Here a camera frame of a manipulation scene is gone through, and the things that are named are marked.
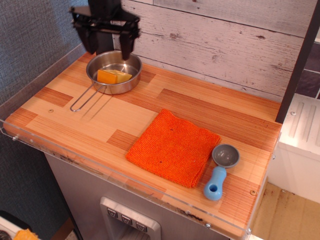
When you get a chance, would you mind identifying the dark left shelf post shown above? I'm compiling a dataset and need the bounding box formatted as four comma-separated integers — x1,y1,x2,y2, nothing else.
96,32,114,55

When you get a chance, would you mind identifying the clear acrylic table guard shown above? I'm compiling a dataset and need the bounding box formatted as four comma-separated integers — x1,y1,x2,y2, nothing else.
1,53,281,240

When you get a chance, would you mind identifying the yellow black object bottom left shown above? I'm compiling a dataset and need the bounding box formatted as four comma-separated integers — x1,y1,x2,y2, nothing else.
0,229,39,240

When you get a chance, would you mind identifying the toy fridge dispenser panel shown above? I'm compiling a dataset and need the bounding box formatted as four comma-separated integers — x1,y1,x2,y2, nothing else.
100,196,162,240

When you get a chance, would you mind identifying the dark shelf post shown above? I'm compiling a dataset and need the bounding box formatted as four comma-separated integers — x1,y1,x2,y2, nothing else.
96,32,114,55
275,0,320,124

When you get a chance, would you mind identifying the white toy cabinet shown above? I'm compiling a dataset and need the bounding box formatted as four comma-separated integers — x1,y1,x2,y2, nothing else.
267,94,320,203

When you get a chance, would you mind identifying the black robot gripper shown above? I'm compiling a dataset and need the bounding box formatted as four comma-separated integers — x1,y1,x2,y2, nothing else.
69,0,140,60

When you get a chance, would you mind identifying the dark right shelf post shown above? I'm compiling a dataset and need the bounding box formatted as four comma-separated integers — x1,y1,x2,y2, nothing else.
275,0,320,124

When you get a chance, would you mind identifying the steel pan with wire handle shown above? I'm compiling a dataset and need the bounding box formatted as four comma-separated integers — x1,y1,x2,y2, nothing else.
70,50,143,112

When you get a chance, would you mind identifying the yellow cheese wedge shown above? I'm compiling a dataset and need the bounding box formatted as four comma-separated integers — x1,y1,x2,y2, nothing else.
97,69,132,84

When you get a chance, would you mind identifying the orange knitted cloth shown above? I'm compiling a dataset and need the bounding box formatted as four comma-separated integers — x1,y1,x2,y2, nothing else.
125,109,221,188

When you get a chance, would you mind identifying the blue grey measuring scoop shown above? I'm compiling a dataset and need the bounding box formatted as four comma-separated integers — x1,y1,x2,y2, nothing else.
203,144,240,201

